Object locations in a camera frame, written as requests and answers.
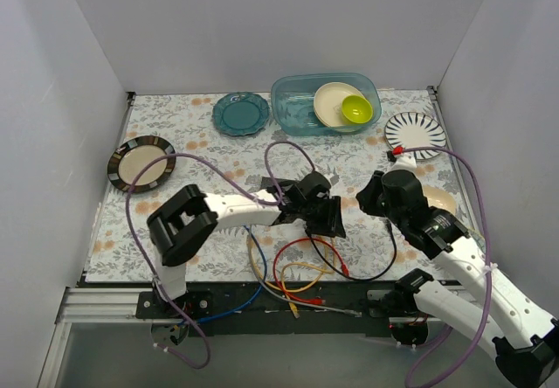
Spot black ethernet cable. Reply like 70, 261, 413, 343
305, 218, 398, 281

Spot blue ethernet cable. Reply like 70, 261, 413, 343
194, 225, 268, 323

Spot teal scalloped plate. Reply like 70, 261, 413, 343
212, 92, 270, 137

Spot yellow ethernet cable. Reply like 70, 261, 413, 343
281, 261, 333, 319
322, 237, 340, 271
246, 232, 328, 292

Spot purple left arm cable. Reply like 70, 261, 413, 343
125, 142, 318, 370

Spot black network switch box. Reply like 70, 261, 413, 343
259, 177, 298, 192

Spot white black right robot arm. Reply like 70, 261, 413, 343
356, 170, 558, 387

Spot red ethernet cable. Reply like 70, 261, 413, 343
273, 237, 350, 305

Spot blue transparent plastic tub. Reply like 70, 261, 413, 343
271, 73, 383, 136

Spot floral patterned table mat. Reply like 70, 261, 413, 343
85, 90, 486, 283

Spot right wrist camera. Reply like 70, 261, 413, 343
387, 146, 417, 173

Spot brown rimmed cream plate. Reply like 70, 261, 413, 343
107, 135, 176, 193

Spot aluminium frame rail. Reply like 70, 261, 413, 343
37, 286, 148, 388

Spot cream plate in tub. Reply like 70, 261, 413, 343
314, 82, 365, 128

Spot white plate blue stripes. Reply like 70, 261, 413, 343
384, 112, 447, 161

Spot cream square dish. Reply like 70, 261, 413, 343
423, 184, 457, 215

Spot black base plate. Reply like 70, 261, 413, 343
135, 274, 455, 336

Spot lime green bowl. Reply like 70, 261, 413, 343
341, 95, 374, 124

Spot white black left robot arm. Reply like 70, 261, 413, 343
147, 171, 346, 318

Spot grey ethernet cable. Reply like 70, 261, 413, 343
251, 247, 362, 319

